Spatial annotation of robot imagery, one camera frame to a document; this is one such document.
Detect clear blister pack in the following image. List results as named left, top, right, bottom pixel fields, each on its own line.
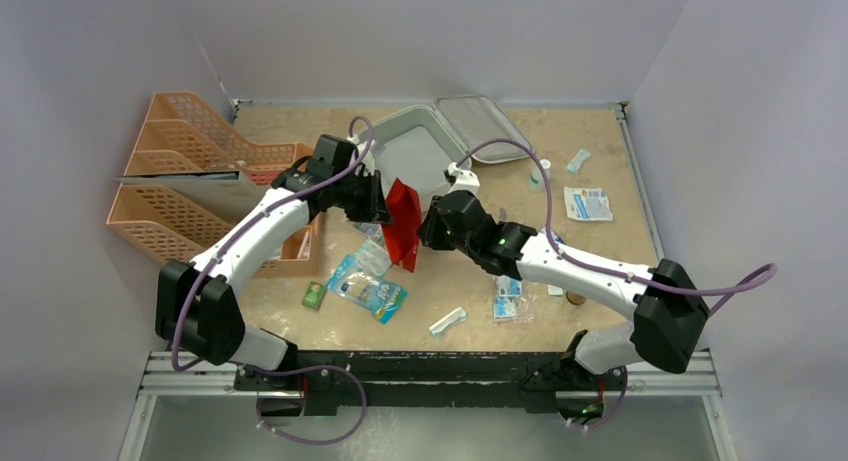
left=354, top=238, right=392, bottom=276

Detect white green-label bottle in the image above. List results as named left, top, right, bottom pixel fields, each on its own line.
left=527, top=159, right=551, bottom=192

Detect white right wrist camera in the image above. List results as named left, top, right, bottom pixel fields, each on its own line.
left=444, top=162, right=481, bottom=196

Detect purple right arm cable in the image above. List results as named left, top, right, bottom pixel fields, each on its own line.
left=453, top=138, right=778, bottom=299

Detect small green box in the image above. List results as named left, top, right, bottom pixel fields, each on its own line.
left=301, top=282, right=326, bottom=311

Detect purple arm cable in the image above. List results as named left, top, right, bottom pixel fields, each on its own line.
left=170, top=116, right=376, bottom=373
left=453, top=138, right=778, bottom=299

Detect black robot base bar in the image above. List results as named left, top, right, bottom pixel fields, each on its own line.
left=235, top=350, right=624, bottom=419

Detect grey folder in rack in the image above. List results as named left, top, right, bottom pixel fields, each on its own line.
left=115, top=170, right=266, bottom=222

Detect grey medicine kit box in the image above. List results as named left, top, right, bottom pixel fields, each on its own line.
left=364, top=95, right=535, bottom=211

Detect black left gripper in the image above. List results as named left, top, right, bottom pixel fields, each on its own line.
left=331, top=169, right=392, bottom=225

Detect white sachet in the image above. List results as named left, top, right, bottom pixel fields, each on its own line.
left=429, top=307, right=468, bottom=338

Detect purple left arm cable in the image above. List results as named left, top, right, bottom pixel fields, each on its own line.
left=170, top=116, right=376, bottom=373

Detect brown orange-capped bottle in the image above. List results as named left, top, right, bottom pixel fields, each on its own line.
left=565, top=291, right=587, bottom=306

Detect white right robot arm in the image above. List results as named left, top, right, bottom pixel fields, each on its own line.
left=418, top=190, right=709, bottom=388

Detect blue cotton swab bag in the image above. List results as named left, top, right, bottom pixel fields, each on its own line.
left=326, top=255, right=408, bottom=324

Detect blue white gauze packet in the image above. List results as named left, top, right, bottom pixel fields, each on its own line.
left=563, top=187, right=614, bottom=222

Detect colourful plaster box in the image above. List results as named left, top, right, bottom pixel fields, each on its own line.
left=353, top=222, right=385, bottom=246

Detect clear wipe packets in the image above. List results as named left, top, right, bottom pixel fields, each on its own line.
left=492, top=275, right=533, bottom=324

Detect red first aid pouch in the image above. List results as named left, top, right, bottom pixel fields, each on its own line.
left=382, top=179, right=422, bottom=273

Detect small teal sachet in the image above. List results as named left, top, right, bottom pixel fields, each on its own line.
left=567, top=148, right=591, bottom=174

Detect orange plastic file rack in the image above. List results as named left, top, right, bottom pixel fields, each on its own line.
left=107, top=91, right=313, bottom=265

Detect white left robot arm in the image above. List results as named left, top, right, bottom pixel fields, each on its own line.
left=154, top=135, right=392, bottom=390

